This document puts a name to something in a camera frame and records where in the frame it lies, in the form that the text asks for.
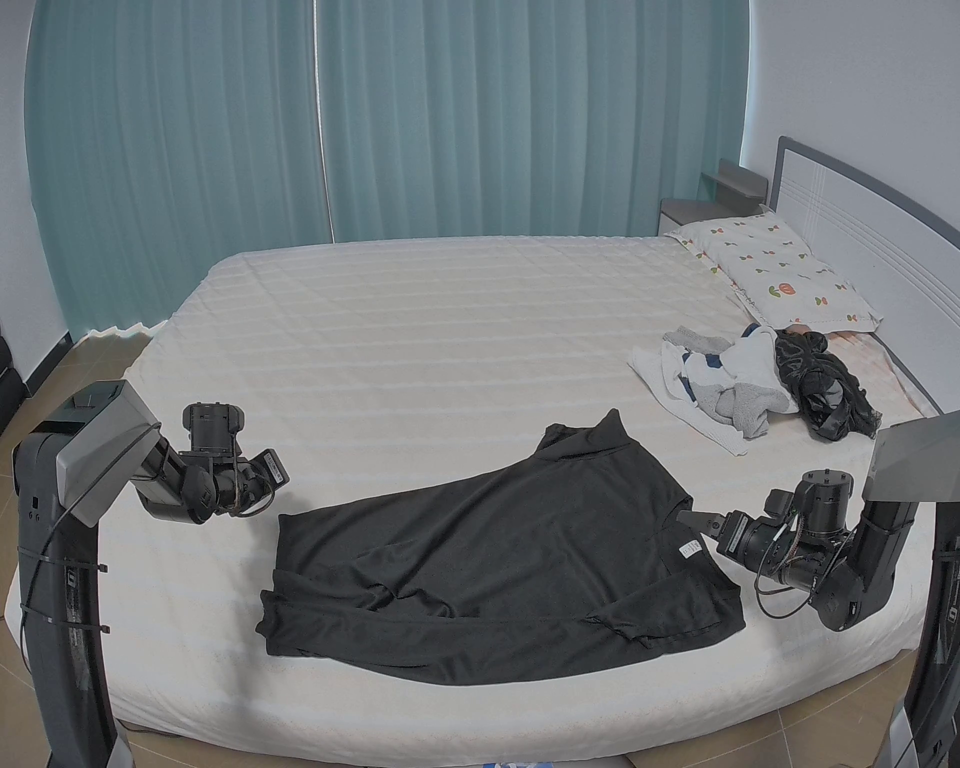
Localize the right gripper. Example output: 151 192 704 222
714 510 786 576

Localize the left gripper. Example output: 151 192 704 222
241 447 293 502

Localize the black T-shirt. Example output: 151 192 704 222
257 408 747 688

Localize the pile of clothes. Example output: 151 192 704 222
627 324 801 459

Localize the bed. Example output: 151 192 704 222
3 135 960 753

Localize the black garment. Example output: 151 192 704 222
772 327 881 444

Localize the white printed pillow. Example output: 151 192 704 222
666 211 883 334

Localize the blue-green curtain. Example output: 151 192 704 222
315 0 753 243
22 0 336 340

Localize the grey bedside table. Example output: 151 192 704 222
658 157 771 238

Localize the black cable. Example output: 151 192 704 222
18 421 164 631

